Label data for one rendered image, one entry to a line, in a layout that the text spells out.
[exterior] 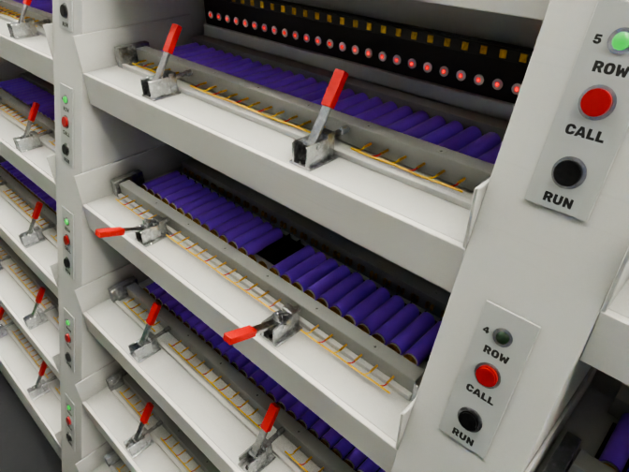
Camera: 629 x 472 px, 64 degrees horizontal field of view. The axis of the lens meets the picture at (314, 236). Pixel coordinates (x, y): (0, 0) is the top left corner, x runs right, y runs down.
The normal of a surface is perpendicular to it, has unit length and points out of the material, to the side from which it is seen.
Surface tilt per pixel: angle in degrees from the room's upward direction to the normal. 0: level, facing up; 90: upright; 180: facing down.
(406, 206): 15
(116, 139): 90
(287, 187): 105
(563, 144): 90
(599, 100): 90
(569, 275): 90
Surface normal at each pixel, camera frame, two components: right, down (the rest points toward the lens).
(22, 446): 0.18, -0.90
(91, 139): 0.72, 0.39
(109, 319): 0.00, -0.82
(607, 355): -0.69, 0.41
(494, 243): -0.66, 0.18
